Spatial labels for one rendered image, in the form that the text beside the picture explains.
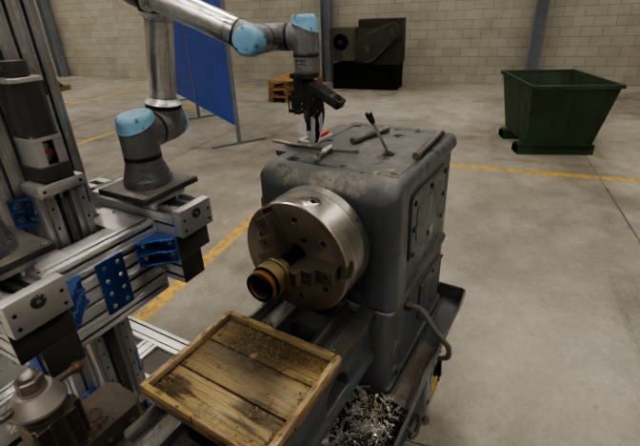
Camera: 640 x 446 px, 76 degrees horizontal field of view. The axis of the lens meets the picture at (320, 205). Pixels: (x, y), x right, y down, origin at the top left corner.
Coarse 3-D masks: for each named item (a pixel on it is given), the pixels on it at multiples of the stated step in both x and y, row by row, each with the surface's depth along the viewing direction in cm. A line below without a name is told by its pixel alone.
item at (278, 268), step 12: (264, 264) 96; (276, 264) 97; (288, 264) 100; (252, 276) 94; (264, 276) 93; (276, 276) 94; (288, 276) 97; (252, 288) 97; (264, 288) 99; (276, 288) 94; (288, 288) 98; (264, 300) 95
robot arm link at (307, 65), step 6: (294, 60) 116; (300, 60) 115; (306, 60) 114; (312, 60) 115; (318, 60) 116; (294, 66) 117; (300, 66) 116; (306, 66) 115; (312, 66) 116; (318, 66) 117; (300, 72) 117; (306, 72) 116; (312, 72) 117
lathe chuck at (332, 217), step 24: (288, 192) 109; (312, 192) 105; (288, 216) 101; (312, 216) 97; (336, 216) 100; (312, 240) 100; (336, 240) 96; (360, 240) 103; (360, 264) 104; (312, 288) 106; (336, 288) 102
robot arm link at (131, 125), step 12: (144, 108) 131; (120, 120) 123; (132, 120) 123; (144, 120) 124; (156, 120) 131; (120, 132) 124; (132, 132) 124; (144, 132) 125; (156, 132) 130; (168, 132) 135; (120, 144) 127; (132, 144) 125; (144, 144) 126; (156, 144) 130; (132, 156) 127; (144, 156) 128
